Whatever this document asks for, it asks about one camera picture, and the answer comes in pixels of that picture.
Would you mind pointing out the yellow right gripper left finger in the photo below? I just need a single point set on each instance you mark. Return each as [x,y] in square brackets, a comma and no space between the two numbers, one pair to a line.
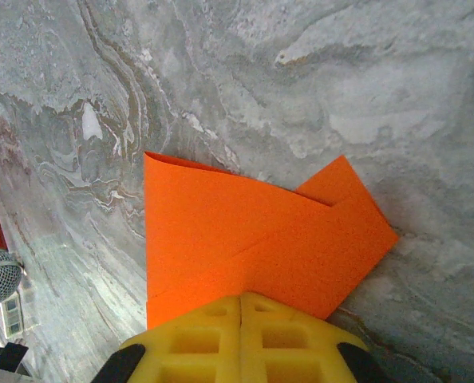
[197,363]

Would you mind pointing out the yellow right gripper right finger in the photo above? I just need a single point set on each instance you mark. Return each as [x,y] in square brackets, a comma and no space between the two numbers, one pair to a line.
[301,363]

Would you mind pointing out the orange cloth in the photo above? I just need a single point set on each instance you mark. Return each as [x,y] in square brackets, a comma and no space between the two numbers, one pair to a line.
[221,223]

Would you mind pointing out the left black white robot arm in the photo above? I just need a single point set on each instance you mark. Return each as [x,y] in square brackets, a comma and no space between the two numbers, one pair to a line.
[9,357]

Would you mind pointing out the small printed card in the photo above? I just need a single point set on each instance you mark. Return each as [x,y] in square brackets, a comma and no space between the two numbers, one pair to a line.
[11,319]

